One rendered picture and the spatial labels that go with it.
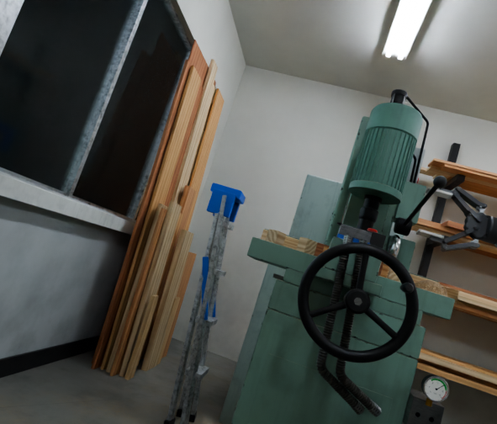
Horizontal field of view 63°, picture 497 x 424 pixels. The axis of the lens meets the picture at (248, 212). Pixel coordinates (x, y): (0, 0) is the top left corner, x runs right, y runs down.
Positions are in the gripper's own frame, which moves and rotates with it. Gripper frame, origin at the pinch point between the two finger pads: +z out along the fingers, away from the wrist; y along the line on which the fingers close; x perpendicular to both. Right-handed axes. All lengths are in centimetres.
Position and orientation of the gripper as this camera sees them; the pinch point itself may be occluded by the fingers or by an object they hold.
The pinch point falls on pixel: (425, 211)
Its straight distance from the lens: 130.1
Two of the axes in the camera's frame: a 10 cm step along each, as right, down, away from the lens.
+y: 3.4, -8.9, 3.1
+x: -0.8, -3.5, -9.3
